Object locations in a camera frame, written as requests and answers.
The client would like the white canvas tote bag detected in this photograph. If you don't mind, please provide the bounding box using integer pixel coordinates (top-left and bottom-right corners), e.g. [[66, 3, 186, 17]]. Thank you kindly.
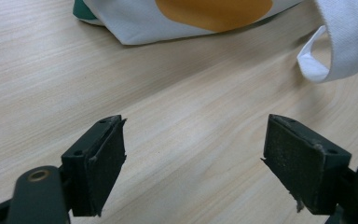
[[72, 0, 358, 84]]

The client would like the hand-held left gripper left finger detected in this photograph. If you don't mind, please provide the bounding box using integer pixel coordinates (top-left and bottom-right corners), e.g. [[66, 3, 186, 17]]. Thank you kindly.
[[61, 114, 128, 217]]

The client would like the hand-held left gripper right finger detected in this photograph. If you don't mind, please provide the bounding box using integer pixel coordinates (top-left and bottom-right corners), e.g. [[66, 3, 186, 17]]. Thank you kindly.
[[260, 113, 352, 217]]

